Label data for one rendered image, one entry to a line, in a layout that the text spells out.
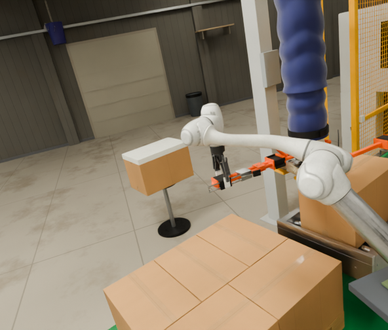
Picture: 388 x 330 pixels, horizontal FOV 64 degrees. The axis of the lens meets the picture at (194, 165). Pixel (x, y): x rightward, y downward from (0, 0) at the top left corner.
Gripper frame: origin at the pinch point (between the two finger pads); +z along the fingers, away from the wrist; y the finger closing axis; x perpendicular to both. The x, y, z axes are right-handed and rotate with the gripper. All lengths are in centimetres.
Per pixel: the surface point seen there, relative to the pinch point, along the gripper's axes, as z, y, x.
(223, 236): 70, 51, -15
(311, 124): -17, -8, -54
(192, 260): 70, 39, 17
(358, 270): 77, -25, -68
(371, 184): 32, -13, -93
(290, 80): -42, -1, -48
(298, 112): -24, -3, -50
